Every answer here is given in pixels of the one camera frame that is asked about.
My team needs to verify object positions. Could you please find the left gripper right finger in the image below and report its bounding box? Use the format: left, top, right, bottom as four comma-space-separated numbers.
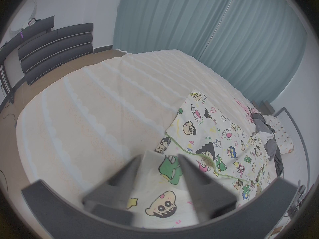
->
178, 154, 237, 223

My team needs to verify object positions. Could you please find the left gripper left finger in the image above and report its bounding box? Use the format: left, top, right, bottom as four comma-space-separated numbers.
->
82, 156, 143, 211

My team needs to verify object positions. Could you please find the white printed pyjama top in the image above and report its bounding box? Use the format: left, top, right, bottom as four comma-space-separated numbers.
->
126, 91, 277, 228

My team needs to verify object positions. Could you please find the bed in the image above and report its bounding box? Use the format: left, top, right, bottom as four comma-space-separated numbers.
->
16, 49, 307, 230

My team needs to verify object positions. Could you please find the pile of clothes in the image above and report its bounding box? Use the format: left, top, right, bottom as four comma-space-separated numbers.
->
250, 112, 279, 159

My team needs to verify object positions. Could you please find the black garment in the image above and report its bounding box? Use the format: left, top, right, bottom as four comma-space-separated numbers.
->
273, 148, 284, 177

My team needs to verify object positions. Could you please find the pink garment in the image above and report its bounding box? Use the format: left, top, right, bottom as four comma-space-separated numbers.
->
234, 99, 260, 124

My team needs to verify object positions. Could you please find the white printed pillow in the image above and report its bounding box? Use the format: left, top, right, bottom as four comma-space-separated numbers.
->
264, 115, 294, 155

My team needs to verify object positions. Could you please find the grey bedside table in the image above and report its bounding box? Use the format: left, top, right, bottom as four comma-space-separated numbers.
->
250, 100, 274, 115

